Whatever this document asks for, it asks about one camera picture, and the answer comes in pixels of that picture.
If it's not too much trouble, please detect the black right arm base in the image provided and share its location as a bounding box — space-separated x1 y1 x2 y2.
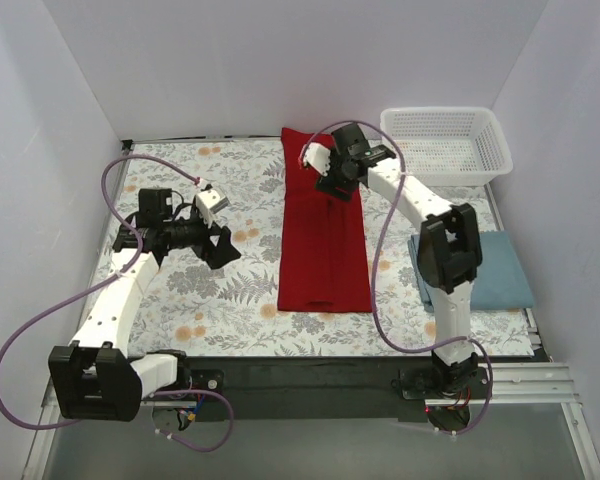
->
394 357 489 400

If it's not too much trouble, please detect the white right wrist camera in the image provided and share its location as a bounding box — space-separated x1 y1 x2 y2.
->
301 142 331 177

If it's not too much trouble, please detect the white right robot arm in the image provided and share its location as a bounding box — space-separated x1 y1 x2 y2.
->
299 121 483 398

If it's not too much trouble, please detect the floral patterned table mat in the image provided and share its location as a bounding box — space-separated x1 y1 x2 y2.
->
72 138 537 359

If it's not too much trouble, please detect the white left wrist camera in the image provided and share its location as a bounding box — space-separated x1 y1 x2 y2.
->
194 184 229 226

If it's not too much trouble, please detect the folded blue t shirt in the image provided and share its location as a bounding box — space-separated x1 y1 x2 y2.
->
408 230 535 315

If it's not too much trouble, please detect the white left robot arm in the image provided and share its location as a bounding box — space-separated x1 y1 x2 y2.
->
48 185 241 421

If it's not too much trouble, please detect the aluminium mounting rail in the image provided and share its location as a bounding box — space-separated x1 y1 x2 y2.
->
51 354 576 408

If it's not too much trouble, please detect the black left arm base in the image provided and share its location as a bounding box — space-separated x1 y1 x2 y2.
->
149 369 225 401

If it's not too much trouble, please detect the red t shirt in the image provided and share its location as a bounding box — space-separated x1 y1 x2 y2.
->
277 127 371 313

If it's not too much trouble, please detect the white plastic basket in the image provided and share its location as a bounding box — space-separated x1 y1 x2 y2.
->
380 107 513 187

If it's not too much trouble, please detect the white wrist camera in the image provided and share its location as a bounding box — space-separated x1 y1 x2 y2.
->
194 184 229 226
301 142 331 177

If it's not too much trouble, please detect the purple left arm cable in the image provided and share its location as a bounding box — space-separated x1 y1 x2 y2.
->
0 154 235 454

